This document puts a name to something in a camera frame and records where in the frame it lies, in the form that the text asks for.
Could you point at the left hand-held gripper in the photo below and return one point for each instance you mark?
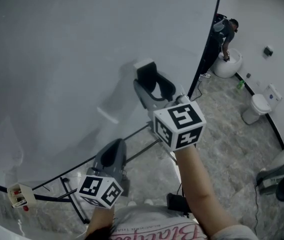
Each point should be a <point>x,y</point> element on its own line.
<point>99,191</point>

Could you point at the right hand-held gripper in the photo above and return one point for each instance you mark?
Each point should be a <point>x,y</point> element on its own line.
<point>179,126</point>

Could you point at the black white whiteboard eraser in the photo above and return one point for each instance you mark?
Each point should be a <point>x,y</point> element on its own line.
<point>145,76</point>

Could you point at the person's left forearm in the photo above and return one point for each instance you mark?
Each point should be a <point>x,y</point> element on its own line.
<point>99,221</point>

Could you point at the person's right forearm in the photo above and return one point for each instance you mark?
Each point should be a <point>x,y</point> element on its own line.
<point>197,184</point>

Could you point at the large white whiteboard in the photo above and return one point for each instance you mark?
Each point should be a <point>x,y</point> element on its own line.
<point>69,71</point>

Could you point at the small black box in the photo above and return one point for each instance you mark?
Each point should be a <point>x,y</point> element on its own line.
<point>125,187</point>

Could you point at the person's left white shoe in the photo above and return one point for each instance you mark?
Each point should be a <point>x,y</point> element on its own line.
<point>132,203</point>

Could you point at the person's white shoe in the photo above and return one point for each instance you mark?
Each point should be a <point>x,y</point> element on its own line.
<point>132,203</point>
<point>148,202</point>

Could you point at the person's right white shoe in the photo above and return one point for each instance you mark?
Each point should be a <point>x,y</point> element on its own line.
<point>148,202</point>

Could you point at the person's grey printed shirt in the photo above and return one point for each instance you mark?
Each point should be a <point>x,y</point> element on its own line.
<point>152,221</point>

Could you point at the round white toilet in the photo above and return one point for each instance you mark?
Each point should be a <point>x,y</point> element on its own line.
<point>228,65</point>

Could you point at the green bottle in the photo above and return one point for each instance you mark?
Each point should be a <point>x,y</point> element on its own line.
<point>240,85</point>

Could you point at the beige marker tray box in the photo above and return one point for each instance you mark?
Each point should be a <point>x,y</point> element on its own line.
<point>28,195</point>

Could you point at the red round magnet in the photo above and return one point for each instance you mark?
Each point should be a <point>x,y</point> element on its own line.
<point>26,208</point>

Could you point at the red marker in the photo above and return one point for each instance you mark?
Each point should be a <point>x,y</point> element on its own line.
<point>15,191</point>

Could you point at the black white marker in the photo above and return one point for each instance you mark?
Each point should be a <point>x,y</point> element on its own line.
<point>19,204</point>

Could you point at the grey black machine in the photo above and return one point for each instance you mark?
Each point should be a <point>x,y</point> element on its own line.
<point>282,179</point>

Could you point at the small grey wall outlet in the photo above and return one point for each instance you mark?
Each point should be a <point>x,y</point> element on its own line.
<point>249,75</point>

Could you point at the black wall device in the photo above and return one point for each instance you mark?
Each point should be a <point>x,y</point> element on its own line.
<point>268,51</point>

